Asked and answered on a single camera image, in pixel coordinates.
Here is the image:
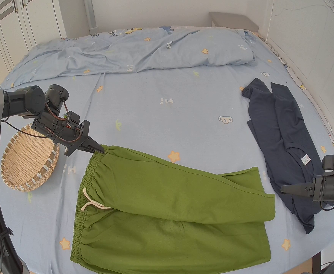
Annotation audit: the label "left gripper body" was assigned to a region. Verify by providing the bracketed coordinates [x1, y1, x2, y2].
[32, 118, 91, 157]

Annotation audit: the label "grey bedside table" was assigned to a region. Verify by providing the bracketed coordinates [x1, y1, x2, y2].
[209, 12, 259, 31]

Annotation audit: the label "white wardrobe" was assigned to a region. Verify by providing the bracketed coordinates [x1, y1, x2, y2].
[0, 0, 67, 92]

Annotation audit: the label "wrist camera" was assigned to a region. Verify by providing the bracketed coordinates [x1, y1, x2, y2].
[67, 111, 81, 126]
[322, 155, 334, 176]

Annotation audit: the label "dark blue T-shirt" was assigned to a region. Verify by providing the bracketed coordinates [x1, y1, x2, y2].
[242, 78, 334, 235]

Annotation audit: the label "round woven basket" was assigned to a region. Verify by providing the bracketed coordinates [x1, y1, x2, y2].
[1, 122, 60, 200]

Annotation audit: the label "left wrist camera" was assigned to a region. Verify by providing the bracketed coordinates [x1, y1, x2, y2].
[67, 111, 81, 126]

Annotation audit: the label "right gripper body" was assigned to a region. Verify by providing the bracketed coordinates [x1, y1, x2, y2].
[312, 174, 334, 203]

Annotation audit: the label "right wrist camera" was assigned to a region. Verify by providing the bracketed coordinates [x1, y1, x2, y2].
[322, 155, 334, 176]

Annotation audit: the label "green shorts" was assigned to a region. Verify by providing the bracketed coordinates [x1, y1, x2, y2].
[70, 144, 276, 274]

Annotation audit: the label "bed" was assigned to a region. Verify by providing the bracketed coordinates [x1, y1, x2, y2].
[0, 0, 334, 274]

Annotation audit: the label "pale blue quilt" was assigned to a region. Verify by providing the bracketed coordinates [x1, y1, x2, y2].
[2, 25, 256, 89]

